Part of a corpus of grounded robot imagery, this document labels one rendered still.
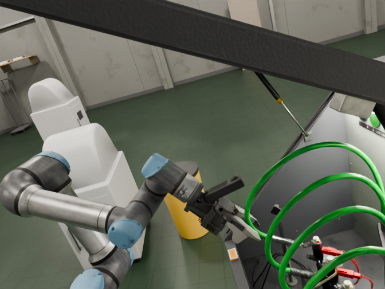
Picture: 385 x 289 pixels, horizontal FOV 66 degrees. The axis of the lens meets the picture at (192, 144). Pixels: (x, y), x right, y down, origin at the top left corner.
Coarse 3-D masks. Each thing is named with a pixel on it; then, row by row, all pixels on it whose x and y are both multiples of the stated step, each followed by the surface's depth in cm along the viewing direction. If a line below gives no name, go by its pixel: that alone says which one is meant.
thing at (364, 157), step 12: (312, 144) 74; (324, 144) 73; (336, 144) 74; (348, 144) 74; (288, 156) 74; (360, 156) 75; (276, 168) 75; (372, 168) 77; (264, 180) 76; (252, 192) 77; (252, 228) 81
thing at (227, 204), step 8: (200, 184) 81; (200, 192) 79; (192, 200) 79; (200, 200) 83; (216, 200) 80; (224, 200) 82; (184, 208) 82; (192, 208) 81; (200, 208) 82; (208, 208) 81; (216, 208) 79; (224, 208) 78; (232, 208) 80; (200, 216) 83; (208, 216) 79; (216, 216) 79; (208, 224) 80; (216, 224) 80; (224, 224) 79; (216, 232) 80
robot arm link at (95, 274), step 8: (88, 272) 99; (96, 272) 98; (104, 272) 101; (80, 280) 98; (88, 280) 96; (96, 280) 95; (104, 280) 98; (112, 280) 100; (72, 288) 96; (80, 288) 95; (88, 288) 94; (96, 288) 93; (104, 288) 96; (112, 288) 99
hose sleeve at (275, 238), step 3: (273, 237) 83; (276, 237) 83; (279, 237) 84; (282, 237) 84; (273, 240) 83; (276, 240) 83; (279, 240) 83; (282, 240) 83; (285, 240) 84; (288, 240) 84; (291, 240) 84; (282, 243) 84; (285, 243) 84; (288, 243) 84; (291, 243) 84
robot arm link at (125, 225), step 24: (0, 192) 85; (24, 192) 82; (48, 192) 83; (24, 216) 83; (48, 216) 80; (72, 216) 77; (96, 216) 76; (120, 216) 75; (144, 216) 77; (120, 240) 72
